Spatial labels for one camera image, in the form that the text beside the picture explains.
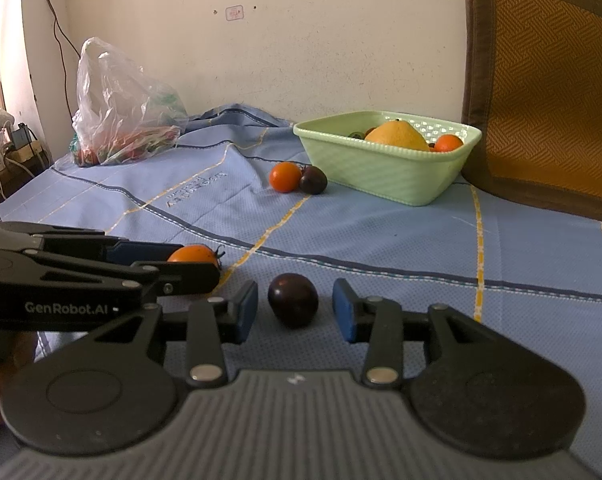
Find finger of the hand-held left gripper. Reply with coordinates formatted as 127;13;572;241
0;223;184;264
24;250;221;302

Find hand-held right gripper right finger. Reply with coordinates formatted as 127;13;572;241
332;278;486;387

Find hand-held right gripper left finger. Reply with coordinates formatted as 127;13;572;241
88;280;259;387

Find small orange tomato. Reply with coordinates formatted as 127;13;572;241
167;244;226;267
269;161;303;194

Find dark purple tomato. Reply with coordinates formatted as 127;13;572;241
267;273;320;329
299;165;328;196

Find light green plastic basket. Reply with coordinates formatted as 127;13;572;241
293;110;483;207

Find orange mandarin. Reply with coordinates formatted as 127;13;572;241
433;133;464;153

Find person's left hand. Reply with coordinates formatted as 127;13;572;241
0;332;38;426

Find blue checked blanket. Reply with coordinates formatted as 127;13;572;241
0;104;602;480

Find pile of bagged tomatoes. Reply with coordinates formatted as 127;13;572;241
74;127;180;167

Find clear plastic bag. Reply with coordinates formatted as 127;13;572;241
71;36;189;167

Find black power adapter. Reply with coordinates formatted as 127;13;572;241
11;124;34;150

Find large yellow citrus fruit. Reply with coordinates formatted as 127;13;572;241
365;120;431;152

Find thin black wall cable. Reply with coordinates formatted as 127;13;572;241
36;0;82;61

